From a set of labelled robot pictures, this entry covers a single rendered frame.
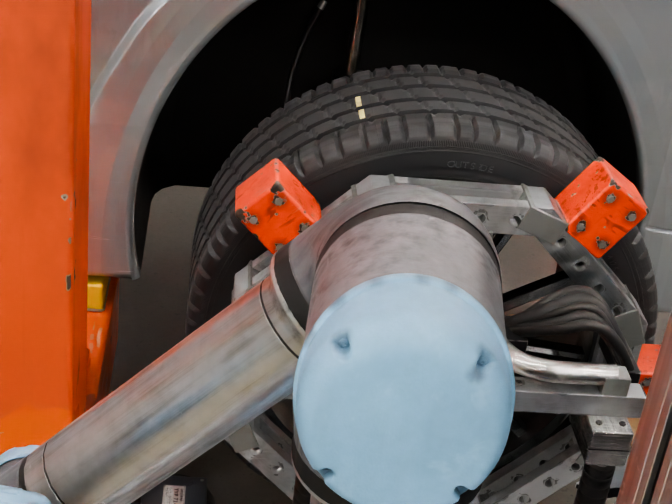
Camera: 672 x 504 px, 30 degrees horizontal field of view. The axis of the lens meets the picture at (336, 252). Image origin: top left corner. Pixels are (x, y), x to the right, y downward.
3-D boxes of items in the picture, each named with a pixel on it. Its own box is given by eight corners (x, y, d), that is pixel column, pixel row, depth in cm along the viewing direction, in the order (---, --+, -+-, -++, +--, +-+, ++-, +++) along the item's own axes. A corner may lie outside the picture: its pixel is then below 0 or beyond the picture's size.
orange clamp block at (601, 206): (584, 232, 164) (635, 185, 161) (599, 262, 157) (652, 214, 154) (548, 202, 161) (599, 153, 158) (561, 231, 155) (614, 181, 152)
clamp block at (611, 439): (606, 420, 154) (616, 385, 151) (625, 468, 146) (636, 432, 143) (567, 418, 153) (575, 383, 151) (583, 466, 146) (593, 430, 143)
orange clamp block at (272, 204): (321, 203, 160) (276, 155, 156) (324, 233, 153) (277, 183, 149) (279, 234, 161) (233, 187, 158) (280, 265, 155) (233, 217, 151)
